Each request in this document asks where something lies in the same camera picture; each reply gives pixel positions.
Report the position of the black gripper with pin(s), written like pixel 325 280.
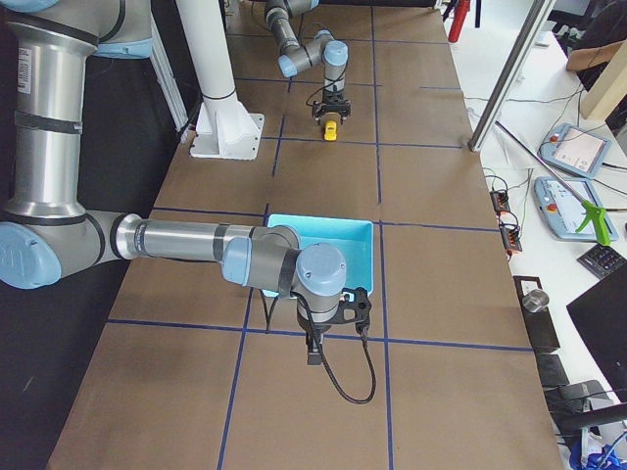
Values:
pixel 332 102
pixel 313 329

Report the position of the yellow beetle toy car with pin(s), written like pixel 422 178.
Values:
pixel 330 130

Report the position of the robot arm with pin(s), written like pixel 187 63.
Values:
pixel 126 152
pixel 296 57

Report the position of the light blue plastic bin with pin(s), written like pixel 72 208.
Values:
pixel 353 237

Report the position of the white support column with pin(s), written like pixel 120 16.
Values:
pixel 204 32

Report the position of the red fire extinguisher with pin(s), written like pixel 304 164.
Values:
pixel 460 9

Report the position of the metal cup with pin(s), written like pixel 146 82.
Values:
pixel 535 300

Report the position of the teach pendant far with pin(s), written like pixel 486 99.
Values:
pixel 574 150

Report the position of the teach pendant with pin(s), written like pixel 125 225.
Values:
pixel 563 213
pixel 574 150

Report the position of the teach pendant near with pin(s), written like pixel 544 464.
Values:
pixel 563 213

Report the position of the black calculator keypad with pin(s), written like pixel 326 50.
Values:
pixel 602 260

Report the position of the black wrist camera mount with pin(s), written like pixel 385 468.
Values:
pixel 355 308

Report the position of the white mounting base plate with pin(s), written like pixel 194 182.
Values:
pixel 211 143

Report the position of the aluminium frame post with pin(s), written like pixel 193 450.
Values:
pixel 538 14

